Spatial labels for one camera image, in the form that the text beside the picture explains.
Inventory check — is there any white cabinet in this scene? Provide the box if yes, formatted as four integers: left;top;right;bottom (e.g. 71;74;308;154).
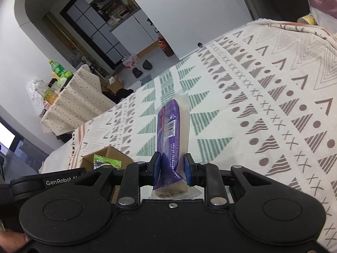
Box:
112;10;158;54

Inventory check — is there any dotted cream tablecloth table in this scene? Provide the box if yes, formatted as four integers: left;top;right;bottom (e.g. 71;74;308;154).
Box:
41;65;115;136

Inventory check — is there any operator hand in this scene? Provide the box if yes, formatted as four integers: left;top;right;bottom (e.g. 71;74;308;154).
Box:
0;231;29;252

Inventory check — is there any purple cracker package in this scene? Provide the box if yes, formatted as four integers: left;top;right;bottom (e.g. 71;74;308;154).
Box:
151;90;202;200

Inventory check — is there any green snack packet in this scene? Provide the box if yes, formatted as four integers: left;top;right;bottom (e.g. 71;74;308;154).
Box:
93;154;122;170

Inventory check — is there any black framed glass door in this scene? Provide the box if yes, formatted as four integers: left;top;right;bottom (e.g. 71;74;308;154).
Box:
60;0;127;69

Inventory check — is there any clear juice bottle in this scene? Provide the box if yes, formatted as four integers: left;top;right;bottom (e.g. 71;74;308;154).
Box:
33;80;58;105

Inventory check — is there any green soda bottle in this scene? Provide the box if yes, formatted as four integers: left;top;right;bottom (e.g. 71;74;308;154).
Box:
49;60;72;79

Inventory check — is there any patterned white bed blanket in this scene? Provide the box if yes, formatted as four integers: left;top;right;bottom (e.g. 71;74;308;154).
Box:
40;19;336;252

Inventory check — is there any water bottle pack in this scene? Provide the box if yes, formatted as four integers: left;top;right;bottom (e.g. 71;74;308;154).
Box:
122;54;140;69

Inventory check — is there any brown cardboard box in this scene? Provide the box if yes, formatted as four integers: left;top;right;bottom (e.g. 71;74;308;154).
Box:
79;146;134;171

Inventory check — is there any black slipper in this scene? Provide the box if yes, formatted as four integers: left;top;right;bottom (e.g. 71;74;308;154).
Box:
132;67;143;78
142;59;153;70

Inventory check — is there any small cardboard box on floor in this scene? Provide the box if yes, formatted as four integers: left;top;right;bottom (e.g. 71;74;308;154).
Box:
106;75;124;94

